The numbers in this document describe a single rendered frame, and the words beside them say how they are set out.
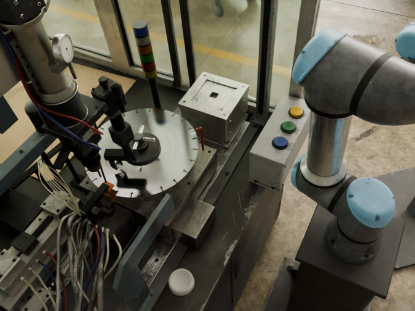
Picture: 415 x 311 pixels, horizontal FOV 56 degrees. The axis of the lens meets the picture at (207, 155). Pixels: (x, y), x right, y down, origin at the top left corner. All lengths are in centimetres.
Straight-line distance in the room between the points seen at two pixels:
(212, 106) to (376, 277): 70
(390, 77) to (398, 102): 4
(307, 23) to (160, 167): 57
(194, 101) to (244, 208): 39
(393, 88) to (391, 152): 180
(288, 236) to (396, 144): 90
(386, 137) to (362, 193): 153
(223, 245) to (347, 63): 67
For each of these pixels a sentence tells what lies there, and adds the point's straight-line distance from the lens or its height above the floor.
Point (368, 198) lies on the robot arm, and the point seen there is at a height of 98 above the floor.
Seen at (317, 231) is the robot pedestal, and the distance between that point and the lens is 121.
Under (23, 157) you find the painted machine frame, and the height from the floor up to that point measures 104.
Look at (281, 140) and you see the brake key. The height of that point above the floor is 91.
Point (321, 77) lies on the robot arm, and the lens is 72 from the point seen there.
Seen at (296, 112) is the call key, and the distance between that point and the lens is 127.
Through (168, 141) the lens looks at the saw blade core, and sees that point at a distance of 114.
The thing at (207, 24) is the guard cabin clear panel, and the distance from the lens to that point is 135.
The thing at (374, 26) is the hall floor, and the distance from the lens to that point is 341.
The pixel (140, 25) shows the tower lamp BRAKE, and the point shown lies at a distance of 122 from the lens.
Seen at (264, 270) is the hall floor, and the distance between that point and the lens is 195.
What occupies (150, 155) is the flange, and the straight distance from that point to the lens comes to 110.
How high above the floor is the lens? 180
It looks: 51 degrees down
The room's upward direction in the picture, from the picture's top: 6 degrees counter-clockwise
